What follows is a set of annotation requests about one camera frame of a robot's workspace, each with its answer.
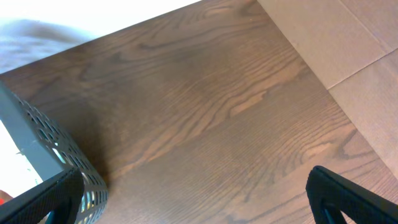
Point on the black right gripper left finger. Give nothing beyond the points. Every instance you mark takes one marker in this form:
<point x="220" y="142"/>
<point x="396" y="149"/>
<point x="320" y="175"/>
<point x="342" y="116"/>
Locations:
<point x="57" y="199"/>

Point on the grey plastic basket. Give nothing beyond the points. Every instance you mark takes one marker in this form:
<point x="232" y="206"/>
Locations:
<point x="37" y="148"/>

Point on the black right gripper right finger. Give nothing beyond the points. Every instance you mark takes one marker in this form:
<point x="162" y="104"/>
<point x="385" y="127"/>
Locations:
<point x="332" y="196"/>

